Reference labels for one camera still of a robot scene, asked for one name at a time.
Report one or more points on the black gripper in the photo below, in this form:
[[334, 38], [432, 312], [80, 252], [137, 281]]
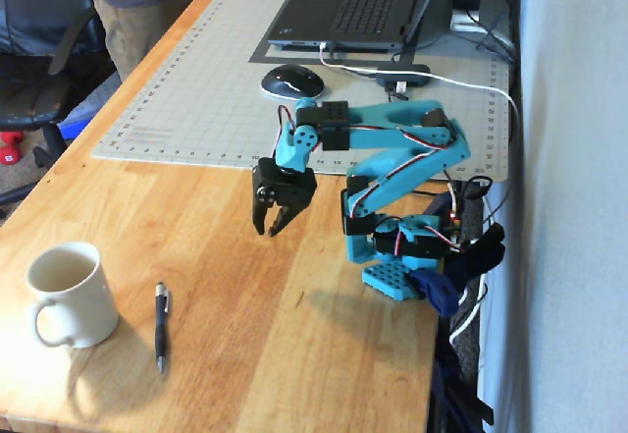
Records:
[[289, 191]]

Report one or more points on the silver flat device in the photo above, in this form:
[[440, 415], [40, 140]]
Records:
[[466, 20]]

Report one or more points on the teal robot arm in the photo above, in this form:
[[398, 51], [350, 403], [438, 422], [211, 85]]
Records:
[[417, 158]]

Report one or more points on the white ceramic mug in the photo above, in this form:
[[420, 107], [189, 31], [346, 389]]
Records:
[[88, 305]]

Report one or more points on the dark grey laptop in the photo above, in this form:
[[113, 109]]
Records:
[[363, 1]]

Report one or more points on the black USB hub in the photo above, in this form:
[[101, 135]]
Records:
[[417, 75]]

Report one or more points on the black ballpoint pen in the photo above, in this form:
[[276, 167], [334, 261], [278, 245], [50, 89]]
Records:
[[161, 330]]

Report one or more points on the black computer mouse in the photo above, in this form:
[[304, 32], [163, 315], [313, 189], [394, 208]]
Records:
[[293, 82]]

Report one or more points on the black office chair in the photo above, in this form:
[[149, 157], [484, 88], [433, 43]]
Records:
[[29, 99]]

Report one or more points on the blue table clamp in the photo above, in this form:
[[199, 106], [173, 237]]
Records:
[[436, 290]]

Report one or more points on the grey gridded cutting mat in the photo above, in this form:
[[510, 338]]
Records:
[[221, 109]]

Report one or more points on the red dumbbell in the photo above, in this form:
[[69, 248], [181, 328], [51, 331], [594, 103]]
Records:
[[9, 150]]

